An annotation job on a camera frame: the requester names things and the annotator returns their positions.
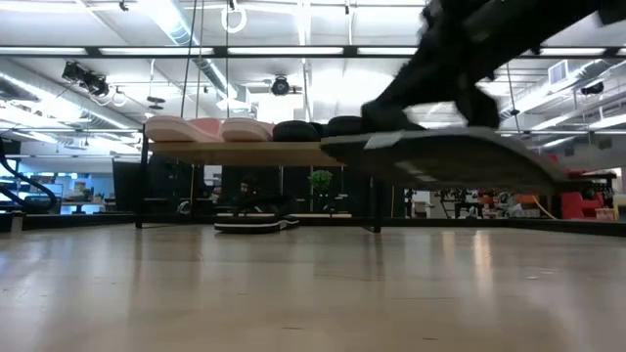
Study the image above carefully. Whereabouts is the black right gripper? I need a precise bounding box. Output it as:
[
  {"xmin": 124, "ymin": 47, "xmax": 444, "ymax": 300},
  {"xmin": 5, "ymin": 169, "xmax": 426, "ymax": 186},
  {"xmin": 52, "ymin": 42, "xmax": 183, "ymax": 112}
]
[{"xmin": 361, "ymin": 0, "xmax": 501, "ymax": 132}]

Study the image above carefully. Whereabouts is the black workbench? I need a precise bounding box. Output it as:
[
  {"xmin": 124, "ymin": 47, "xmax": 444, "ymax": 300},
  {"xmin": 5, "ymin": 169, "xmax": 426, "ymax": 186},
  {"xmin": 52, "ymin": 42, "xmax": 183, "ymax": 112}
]
[{"xmin": 566, "ymin": 169, "xmax": 618, "ymax": 221}]

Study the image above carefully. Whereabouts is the black overhead beam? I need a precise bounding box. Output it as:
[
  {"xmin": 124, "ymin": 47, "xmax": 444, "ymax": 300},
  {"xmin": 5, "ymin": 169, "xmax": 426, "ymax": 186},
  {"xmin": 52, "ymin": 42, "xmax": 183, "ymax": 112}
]
[{"xmin": 0, "ymin": 45, "xmax": 626, "ymax": 60}]

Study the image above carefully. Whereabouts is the black curved arm cable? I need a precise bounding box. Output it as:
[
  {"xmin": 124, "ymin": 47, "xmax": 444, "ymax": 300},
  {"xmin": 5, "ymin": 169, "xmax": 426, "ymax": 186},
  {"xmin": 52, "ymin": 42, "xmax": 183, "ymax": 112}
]
[{"xmin": 0, "ymin": 139, "xmax": 60, "ymax": 214}]

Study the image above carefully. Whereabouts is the black slide sandal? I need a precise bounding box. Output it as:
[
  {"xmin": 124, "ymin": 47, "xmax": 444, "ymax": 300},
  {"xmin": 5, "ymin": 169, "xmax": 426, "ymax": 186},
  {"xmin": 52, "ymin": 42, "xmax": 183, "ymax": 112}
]
[
  {"xmin": 272, "ymin": 119, "xmax": 326, "ymax": 143},
  {"xmin": 326, "ymin": 114, "xmax": 366, "ymax": 139}
]

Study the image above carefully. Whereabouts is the black metal table frame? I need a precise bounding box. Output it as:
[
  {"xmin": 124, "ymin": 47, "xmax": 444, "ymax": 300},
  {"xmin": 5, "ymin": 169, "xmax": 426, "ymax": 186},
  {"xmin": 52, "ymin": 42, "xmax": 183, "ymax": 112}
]
[{"xmin": 0, "ymin": 212, "xmax": 626, "ymax": 239}]

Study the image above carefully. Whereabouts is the black twin ceiling spotlight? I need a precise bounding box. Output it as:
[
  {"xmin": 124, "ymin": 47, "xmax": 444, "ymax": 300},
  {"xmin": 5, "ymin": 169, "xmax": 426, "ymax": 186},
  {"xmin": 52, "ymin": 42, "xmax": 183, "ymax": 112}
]
[{"xmin": 61, "ymin": 60, "xmax": 111, "ymax": 98}]

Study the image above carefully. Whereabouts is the red tool cabinet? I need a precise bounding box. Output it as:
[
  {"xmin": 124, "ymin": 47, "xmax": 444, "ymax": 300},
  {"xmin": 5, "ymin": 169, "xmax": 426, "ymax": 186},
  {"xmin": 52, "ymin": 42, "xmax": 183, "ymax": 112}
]
[{"xmin": 560, "ymin": 191, "xmax": 606, "ymax": 221}]

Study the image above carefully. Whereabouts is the pink slide sandal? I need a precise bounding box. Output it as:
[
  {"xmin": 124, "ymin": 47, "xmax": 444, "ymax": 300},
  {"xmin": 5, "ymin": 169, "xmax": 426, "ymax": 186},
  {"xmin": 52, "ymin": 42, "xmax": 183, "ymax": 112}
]
[
  {"xmin": 144, "ymin": 114, "xmax": 224, "ymax": 144},
  {"xmin": 220, "ymin": 116, "xmax": 276, "ymax": 143}
]

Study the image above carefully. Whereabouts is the white hanging cable loop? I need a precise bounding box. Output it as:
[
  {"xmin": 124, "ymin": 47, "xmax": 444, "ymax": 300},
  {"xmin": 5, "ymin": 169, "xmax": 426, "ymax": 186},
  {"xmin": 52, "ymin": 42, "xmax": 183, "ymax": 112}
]
[{"xmin": 220, "ymin": 1, "xmax": 248, "ymax": 35}]

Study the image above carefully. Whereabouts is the green potted plant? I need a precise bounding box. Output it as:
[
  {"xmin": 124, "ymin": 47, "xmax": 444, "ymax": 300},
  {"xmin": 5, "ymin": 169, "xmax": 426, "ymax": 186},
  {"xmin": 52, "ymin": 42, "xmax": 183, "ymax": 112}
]
[{"xmin": 307, "ymin": 169, "xmax": 335, "ymax": 198}]

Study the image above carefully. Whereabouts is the wooden shelf black metal frame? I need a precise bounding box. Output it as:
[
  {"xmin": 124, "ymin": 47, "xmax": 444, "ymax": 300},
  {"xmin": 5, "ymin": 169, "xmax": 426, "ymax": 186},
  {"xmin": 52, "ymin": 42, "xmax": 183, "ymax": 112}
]
[{"xmin": 134, "ymin": 124, "xmax": 387, "ymax": 234}]

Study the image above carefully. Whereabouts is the round black ceiling camera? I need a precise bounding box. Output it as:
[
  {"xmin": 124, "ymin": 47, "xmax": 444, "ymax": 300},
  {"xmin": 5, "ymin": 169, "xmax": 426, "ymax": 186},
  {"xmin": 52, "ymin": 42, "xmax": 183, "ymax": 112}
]
[{"xmin": 270, "ymin": 74, "xmax": 291, "ymax": 97}]

